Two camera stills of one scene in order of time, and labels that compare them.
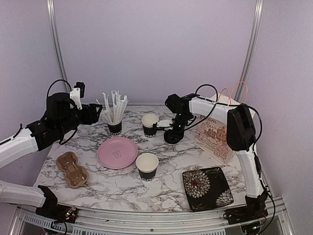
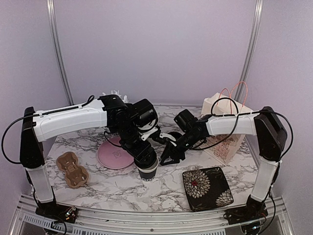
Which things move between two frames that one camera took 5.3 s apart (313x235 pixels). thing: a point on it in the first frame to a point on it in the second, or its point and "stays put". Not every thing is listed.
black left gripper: [91, 115] to [146, 150]
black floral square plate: [207, 189] stays put
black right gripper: [183, 131] to [174, 155]
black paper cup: [146, 163] stays put
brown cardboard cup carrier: [75, 175] stays put
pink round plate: [117, 153] stays put
